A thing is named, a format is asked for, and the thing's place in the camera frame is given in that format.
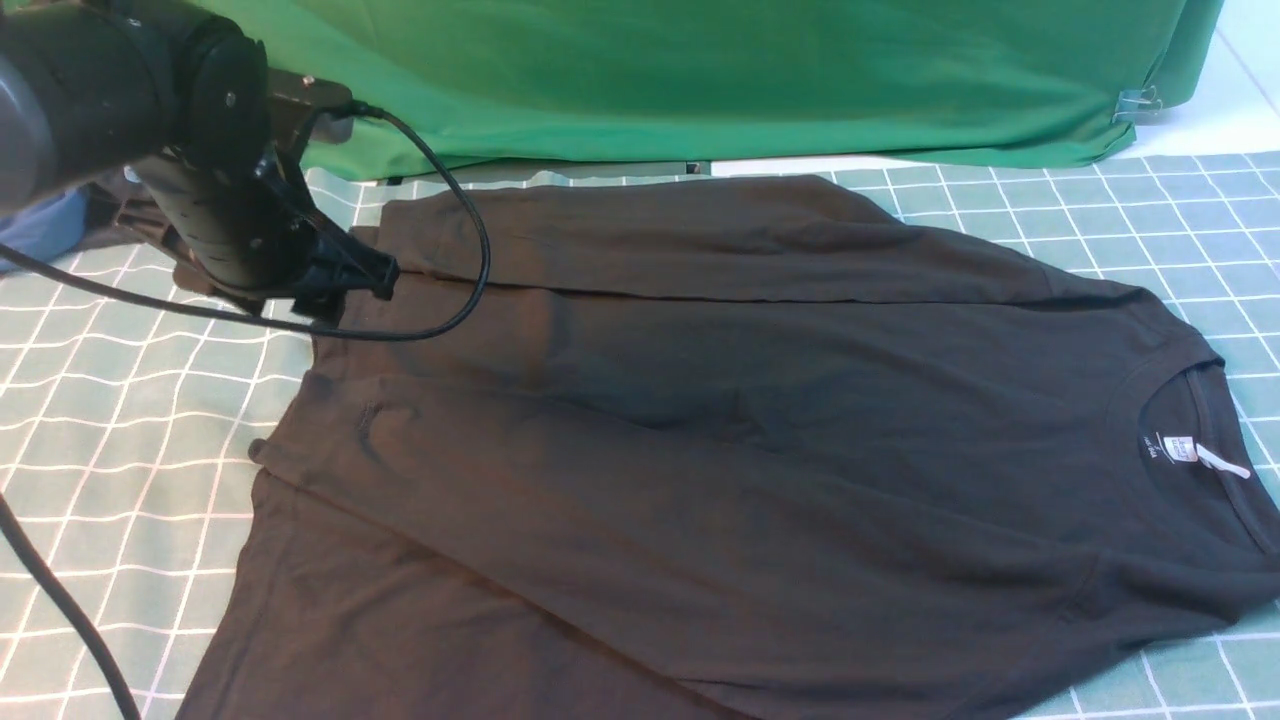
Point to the metal binder clip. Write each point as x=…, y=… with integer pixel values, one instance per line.
x=1137, y=105

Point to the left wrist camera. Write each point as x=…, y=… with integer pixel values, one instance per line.
x=302, y=110

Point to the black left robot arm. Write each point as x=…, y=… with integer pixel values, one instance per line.
x=187, y=100

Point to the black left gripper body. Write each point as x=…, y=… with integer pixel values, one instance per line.
x=253, y=230

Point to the green checkered tablecloth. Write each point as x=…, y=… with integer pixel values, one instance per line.
x=125, y=432

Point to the blue crumpled garment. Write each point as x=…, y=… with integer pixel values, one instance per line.
x=50, y=230

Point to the dark gray long-sleeve top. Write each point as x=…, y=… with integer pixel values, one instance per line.
x=741, y=448

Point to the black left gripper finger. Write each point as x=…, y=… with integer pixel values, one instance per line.
x=339, y=263
x=318, y=305

